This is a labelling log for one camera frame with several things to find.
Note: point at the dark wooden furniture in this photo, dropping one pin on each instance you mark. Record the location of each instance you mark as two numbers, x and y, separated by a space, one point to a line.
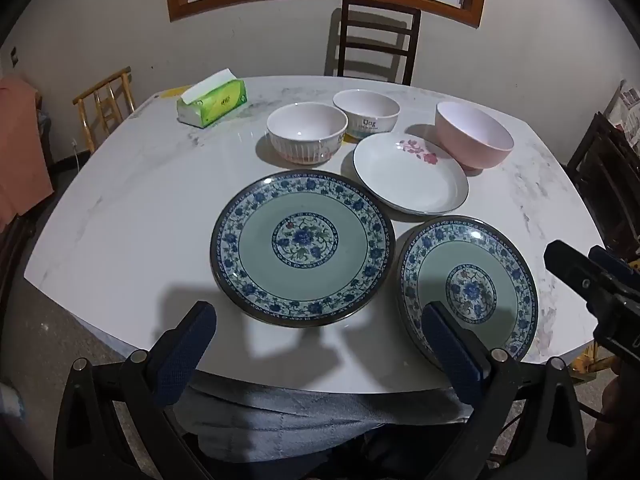
607 170

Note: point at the small blue floral plate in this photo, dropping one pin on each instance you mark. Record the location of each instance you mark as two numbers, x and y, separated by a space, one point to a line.
470 270

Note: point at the large blue floral plate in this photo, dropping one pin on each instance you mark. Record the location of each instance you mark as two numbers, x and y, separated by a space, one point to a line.
300 245

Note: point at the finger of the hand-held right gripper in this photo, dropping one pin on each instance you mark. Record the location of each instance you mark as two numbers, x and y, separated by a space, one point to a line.
617 272
570 267

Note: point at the bamboo chair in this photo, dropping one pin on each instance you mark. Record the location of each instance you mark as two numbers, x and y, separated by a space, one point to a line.
102 87

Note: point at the pink bowl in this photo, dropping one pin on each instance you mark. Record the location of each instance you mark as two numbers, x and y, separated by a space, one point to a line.
470 130

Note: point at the person's grey trousers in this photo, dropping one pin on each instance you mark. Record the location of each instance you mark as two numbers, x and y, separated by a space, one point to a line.
310 415

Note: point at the light wooden stool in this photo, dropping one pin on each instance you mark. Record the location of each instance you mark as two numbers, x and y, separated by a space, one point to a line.
595 362

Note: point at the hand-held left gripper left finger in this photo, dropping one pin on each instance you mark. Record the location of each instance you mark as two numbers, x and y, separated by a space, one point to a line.
185 350

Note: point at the white ribbed bowl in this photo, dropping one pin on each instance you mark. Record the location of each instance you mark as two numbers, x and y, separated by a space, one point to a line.
305 130

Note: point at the newspaper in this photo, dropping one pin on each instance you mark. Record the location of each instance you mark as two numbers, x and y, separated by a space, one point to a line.
627 110

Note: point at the white bowl with dark print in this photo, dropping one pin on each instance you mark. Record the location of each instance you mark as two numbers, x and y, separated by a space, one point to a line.
365 107

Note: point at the person's right hand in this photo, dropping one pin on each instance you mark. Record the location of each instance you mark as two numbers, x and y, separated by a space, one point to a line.
620 420

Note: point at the white plate with pink flowers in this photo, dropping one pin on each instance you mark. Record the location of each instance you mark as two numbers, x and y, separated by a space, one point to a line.
405 180

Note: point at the dark wooden chair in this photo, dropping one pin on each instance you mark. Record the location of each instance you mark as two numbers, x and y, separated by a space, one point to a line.
380 10

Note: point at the green tissue pack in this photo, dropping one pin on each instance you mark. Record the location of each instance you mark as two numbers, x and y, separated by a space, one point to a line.
220 102

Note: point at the orange cloth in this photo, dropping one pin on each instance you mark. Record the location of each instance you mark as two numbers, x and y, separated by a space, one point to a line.
22 160

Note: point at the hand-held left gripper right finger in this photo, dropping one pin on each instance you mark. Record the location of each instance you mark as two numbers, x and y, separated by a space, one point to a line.
450 355

